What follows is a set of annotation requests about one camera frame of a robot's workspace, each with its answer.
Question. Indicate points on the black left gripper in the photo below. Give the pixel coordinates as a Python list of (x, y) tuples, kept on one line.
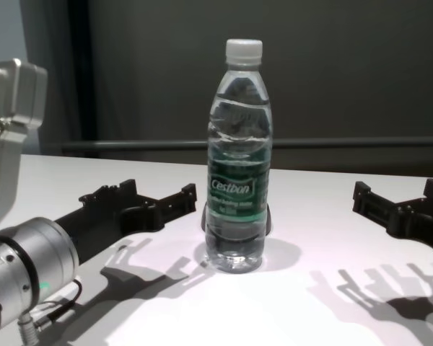
[(108, 220)]

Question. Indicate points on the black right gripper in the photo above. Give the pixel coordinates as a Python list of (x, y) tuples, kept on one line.
[(425, 227)]

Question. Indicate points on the clear water bottle green label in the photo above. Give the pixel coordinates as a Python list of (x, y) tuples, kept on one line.
[(238, 162)]

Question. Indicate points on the green push button black base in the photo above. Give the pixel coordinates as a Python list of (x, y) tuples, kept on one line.
[(270, 223)]

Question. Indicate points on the dark horizontal wall rail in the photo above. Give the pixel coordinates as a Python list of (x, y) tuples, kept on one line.
[(130, 145)]

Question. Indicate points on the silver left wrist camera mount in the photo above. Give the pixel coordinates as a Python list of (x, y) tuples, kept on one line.
[(7, 126)]

